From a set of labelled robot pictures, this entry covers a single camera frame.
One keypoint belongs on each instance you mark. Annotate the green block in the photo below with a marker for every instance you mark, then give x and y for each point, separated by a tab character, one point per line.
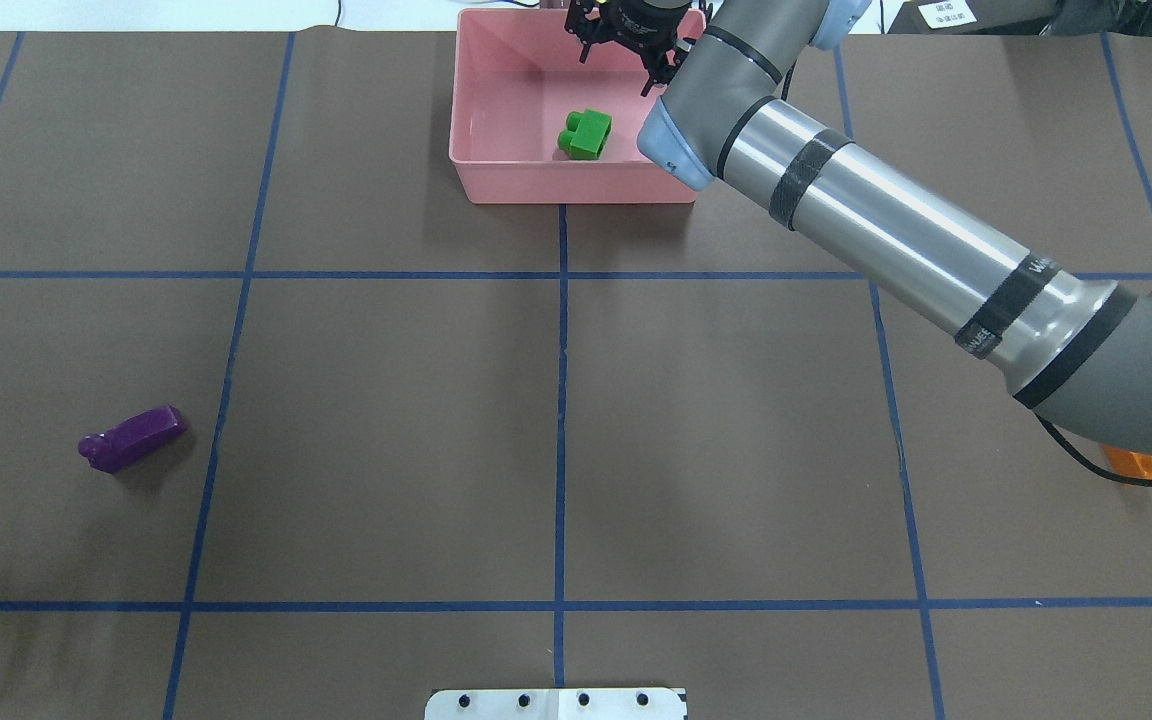
585	134

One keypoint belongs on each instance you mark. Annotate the orange block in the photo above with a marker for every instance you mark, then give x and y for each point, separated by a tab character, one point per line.
1128	463

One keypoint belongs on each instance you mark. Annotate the pink plastic box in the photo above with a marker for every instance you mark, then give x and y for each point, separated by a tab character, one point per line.
517	77

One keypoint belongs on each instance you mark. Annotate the purple block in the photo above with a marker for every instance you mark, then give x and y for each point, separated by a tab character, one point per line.
131	441

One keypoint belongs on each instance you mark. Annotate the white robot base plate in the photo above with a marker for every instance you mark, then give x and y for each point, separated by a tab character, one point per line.
559	703

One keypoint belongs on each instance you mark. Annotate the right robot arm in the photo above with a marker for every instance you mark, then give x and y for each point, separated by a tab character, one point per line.
1078	354

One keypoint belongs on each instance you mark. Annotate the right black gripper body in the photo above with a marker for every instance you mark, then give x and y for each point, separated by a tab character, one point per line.
639	22

